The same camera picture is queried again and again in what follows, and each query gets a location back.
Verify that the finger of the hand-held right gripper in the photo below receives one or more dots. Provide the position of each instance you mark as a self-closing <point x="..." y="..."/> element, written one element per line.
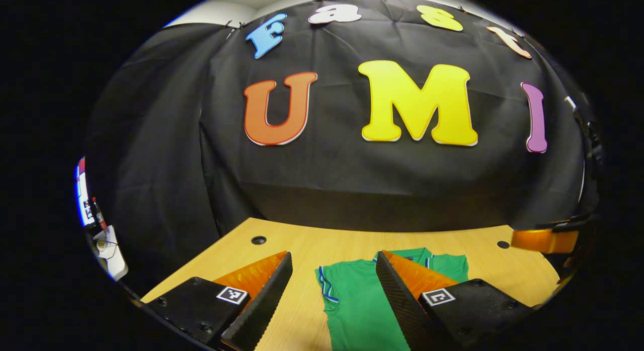
<point x="543" y="241"/>

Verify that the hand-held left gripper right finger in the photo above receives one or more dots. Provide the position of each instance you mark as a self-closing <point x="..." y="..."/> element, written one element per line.
<point x="402" y="311"/>

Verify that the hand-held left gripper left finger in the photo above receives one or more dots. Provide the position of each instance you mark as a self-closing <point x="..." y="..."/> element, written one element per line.
<point x="261" y="311"/>

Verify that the green T-shirt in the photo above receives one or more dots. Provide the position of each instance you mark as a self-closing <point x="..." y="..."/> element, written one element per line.
<point x="357" y="300"/>

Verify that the black round table grommet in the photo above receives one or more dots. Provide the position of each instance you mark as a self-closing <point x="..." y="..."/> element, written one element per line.
<point x="503" y="244"/>
<point x="258" y="240"/>

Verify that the bright white blue panel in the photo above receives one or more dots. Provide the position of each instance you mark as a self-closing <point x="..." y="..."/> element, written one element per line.
<point x="80" y="195"/>

